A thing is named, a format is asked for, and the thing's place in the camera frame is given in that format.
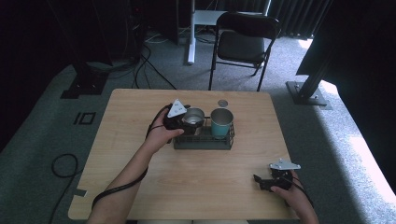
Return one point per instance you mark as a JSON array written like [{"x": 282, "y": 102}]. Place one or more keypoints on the person's left hand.
[{"x": 160, "y": 137}]

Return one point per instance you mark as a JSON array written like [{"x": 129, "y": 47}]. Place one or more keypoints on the angled black stand with base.
[{"x": 306, "y": 93}]

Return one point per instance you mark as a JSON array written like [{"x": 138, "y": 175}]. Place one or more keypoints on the dark pleated curtain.
[{"x": 299, "y": 15}]

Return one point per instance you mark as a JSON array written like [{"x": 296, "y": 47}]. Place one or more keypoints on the black folding chair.
[{"x": 241, "y": 46}]

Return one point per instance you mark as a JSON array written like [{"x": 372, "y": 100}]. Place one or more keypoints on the short metal cup brown band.
[{"x": 193, "y": 116}]

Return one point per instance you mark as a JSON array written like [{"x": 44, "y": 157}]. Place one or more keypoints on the grey floor tape piece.
[{"x": 80, "y": 192}]

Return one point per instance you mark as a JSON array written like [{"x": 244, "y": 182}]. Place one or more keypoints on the black stand with base plate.
[{"x": 85, "y": 81}]

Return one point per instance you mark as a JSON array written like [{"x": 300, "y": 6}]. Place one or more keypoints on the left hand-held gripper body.
[{"x": 174, "y": 119}]

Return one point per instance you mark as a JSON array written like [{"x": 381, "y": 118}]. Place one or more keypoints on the person's right hand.
[{"x": 291, "y": 196}]

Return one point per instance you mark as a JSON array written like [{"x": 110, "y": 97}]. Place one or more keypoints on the grey table grommet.
[{"x": 223, "y": 103}]

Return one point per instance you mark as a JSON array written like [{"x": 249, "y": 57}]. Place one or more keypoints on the tall teal metal cup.
[{"x": 221, "y": 124}]

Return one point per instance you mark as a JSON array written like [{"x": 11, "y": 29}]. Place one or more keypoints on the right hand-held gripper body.
[{"x": 281, "y": 180}]

